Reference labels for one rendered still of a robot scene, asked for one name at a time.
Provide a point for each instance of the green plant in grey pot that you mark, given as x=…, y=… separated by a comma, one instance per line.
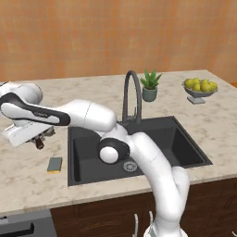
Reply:
x=150, y=89

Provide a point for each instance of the grey and yellow sponge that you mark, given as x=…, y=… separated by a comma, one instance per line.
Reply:
x=55, y=164

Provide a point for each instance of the black sink basin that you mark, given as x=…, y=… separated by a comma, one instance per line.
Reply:
x=182, y=145

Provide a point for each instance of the dark grey curved tap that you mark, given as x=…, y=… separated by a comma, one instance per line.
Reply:
x=125, y=92

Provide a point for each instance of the yellow lemon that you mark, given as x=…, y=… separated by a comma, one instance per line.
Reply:
x=196, y=80
x=205, y=87
x=189, y=83
x=213, y=85
x=197, y=87

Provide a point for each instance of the grey fruit bowl on foot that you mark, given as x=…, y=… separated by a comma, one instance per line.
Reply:
x=197, y=95

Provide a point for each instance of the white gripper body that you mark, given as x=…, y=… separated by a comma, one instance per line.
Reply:
x=21, y=134

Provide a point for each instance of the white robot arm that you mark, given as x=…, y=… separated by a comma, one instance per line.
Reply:
x=148, y=154

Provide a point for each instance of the grey dishwasher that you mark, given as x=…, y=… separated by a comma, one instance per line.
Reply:
x=27, y=220

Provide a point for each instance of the dark brown cupboard door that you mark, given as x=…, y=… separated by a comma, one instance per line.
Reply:
x=98, y=216
x=213, y=206

